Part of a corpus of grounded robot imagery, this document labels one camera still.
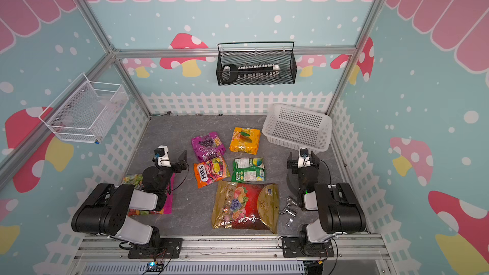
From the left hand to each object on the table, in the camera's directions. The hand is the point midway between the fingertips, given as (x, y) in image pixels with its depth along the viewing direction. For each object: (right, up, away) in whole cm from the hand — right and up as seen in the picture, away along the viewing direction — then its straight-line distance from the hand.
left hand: (178, 152), depth 89 cm
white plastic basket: (+62, +12, +23) cm, 68 cm away
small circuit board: (-3, -42, -17) cm, 46 cm away
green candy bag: (+33, -9, +5) cm, 35 cm away
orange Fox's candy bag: (+14, -10, +5) cm, 18 cm away
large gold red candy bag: (+32, -22, -9) cm, 40 cm away
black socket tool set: (+25, +38, 0) cm, 45 cm away
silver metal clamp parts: (+51, -25, -8) cm, 57 cm away
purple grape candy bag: (+12, +2, +10) cm, 16 cm away
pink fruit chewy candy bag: (-19, -13, 0) cm, 23 cm away
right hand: (+59, 0, 0) cm, 59 cm away
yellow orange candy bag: (+31, +5, +13) cm, 34 cm away
